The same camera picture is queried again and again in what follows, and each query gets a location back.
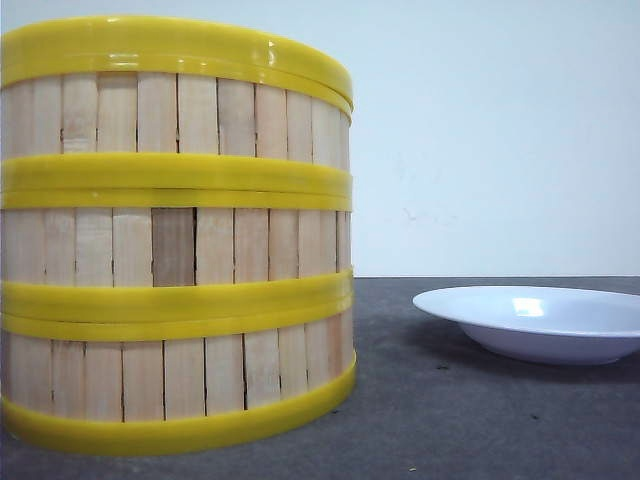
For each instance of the woven bamboo steamer lid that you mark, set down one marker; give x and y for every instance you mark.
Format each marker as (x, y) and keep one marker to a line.
(134, 43)

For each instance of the bamboo steamer basket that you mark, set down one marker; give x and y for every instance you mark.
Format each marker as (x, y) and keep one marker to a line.
(197, 394)
(119, 259)
(165, 112)

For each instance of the white plate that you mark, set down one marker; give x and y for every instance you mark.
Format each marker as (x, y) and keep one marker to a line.
(551, 325)

